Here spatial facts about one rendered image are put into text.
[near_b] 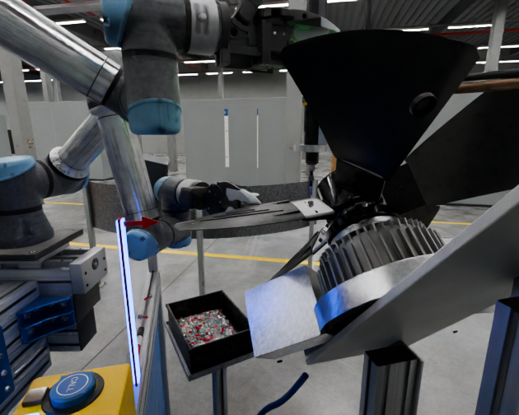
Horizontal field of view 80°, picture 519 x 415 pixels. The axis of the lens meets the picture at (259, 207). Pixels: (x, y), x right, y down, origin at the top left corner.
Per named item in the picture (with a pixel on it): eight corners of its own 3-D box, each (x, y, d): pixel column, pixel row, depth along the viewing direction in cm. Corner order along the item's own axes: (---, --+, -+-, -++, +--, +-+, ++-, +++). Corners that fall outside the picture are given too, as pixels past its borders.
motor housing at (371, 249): (420, 324, 63) (392, 266, 70) (509, 276, 45) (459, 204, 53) (315, 342, 58) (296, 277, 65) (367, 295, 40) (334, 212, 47)
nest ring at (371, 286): (423, 326, 65) (414, 308, 67) (531, 268, 44) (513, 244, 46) (301, 347, 59) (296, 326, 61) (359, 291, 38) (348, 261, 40)
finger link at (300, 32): (337, 62, 55) (287, 58, 52) (338, 25, 53) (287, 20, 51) (346, 58, 52) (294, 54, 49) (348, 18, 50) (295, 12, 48)
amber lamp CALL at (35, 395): (42, 404, 30) (41, 399, 30) (21, 408, 30) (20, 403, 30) (49, 390, 32) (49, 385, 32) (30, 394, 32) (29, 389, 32)
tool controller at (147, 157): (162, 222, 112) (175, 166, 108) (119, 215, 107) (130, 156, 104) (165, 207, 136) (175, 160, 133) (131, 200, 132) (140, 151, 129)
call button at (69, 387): (91, 408, 31) (88, 394, 30) (44, 417, 30) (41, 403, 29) (100, 379, 34) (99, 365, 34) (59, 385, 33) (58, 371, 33)
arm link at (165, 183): (175, 202, 93) (174, 174, 91) (199, 207, 86) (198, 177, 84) (151, 207, 87) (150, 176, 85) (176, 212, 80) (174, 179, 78)
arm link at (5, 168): (-24, 209, 82) (-35, 157, 79) (27, 199, 95) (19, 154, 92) (9, 212, 79) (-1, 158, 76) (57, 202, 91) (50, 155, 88)
